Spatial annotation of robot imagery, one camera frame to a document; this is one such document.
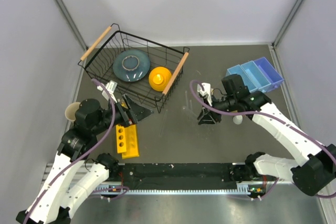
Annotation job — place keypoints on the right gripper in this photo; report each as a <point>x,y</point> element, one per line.
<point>207,118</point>

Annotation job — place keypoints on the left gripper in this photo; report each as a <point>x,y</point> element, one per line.
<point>134,113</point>

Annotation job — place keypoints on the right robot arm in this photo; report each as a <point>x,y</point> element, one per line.
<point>312,166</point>

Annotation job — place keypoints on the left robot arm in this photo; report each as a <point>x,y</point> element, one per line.
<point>58,200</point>

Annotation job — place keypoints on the glass test tube on table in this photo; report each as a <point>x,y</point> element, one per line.
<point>163,124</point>
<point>187,109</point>

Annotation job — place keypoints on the yellow test tube rack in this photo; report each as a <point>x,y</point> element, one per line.
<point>127,141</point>

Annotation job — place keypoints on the yellow ribbed funnel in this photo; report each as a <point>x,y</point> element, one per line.
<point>159,78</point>

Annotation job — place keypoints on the blue ceramic plate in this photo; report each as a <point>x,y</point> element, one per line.
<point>131,65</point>

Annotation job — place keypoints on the light blue bin left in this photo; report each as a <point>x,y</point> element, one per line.
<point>237,69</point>

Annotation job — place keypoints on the light blue bin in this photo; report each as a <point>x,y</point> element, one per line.
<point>237,69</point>
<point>256,76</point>

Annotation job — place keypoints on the light blue bin middle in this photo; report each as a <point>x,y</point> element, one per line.
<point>256,76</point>

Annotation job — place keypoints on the beige ceramic mug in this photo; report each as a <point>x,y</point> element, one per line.
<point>70,111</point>

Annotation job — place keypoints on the purple blue bin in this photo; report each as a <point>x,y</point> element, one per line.
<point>270,73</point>

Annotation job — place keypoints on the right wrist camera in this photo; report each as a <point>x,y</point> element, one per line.
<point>205,92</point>

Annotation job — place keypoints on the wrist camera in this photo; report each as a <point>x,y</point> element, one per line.
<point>205,92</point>
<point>110,86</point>

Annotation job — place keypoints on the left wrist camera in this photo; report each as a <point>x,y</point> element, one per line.
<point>110,86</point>

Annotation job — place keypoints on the black wire dish basket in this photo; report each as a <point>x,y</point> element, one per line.
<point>98,60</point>

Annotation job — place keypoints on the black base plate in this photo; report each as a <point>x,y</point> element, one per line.
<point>183,176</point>

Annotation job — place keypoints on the cable duct rail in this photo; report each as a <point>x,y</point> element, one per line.
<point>243,188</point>

